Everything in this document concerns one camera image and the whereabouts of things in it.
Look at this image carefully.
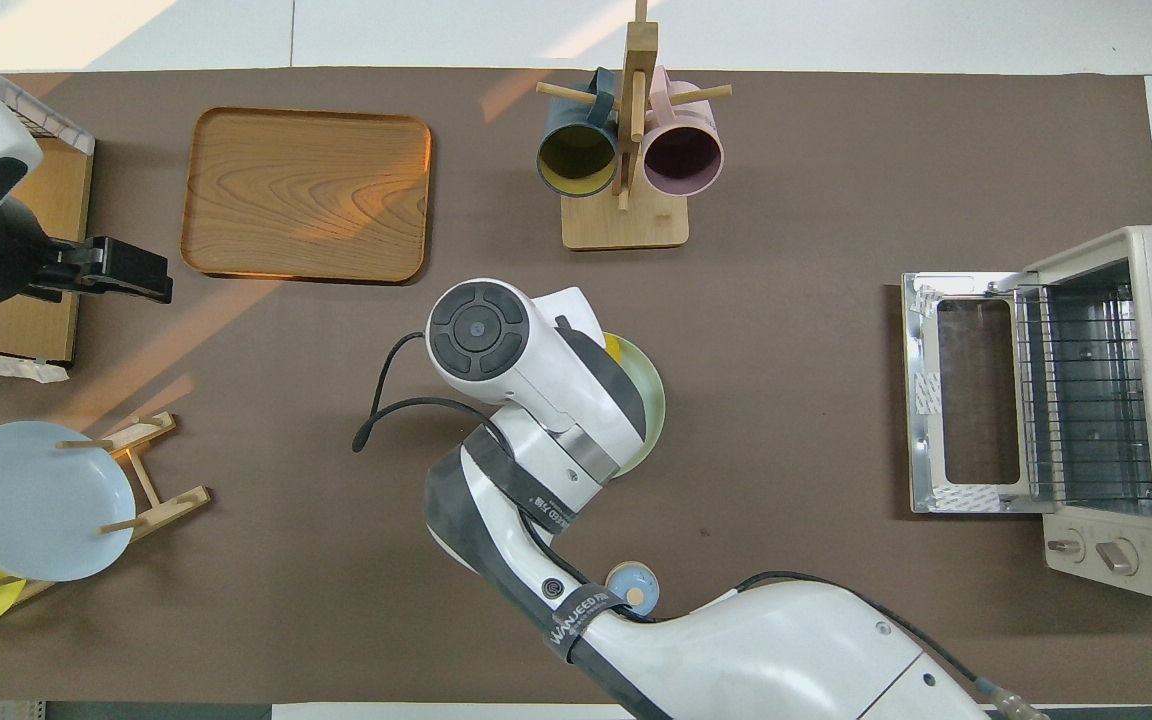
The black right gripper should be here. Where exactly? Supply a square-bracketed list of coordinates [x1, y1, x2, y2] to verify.
[29, 236, 175, 305]

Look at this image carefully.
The pale green plate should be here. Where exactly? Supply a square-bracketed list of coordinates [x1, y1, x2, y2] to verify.
[596, 332, 667, 479]

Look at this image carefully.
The oven door with glass window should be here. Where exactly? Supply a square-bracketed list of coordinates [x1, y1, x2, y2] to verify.
[901, 270, 1057, 516]

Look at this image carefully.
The wooden tray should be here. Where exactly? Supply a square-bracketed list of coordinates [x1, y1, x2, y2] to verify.
[180, 107, 434, 286]

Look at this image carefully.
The wooden dish rack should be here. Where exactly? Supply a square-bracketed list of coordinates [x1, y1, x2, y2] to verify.
[0, 412, 212, 606]

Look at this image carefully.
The light blue plate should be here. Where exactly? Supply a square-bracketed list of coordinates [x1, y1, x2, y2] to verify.
[0, 421, 137, 583]

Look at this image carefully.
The dark blue mug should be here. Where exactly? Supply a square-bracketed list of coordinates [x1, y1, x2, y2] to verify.
[536, 68, 622, 199]

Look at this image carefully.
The wooden mug rack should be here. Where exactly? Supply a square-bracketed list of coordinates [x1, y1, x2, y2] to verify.
[536, 0, 734, 251]

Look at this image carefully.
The pink mug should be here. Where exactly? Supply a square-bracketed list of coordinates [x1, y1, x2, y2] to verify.
[641, 66, 725, 198]

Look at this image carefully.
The blue call bell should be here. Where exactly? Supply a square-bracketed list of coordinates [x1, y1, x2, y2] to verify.
[604, 561, 659, 619]

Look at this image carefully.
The brown table mat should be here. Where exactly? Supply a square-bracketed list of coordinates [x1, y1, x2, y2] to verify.
[0, 68, 1152, 706]

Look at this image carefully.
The wire basket wooden shelf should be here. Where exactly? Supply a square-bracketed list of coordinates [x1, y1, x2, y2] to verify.
[0, 40, 95, 384]

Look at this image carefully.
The oven wire rack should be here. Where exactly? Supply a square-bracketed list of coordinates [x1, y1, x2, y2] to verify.
[1014, 283, 1152, 503]

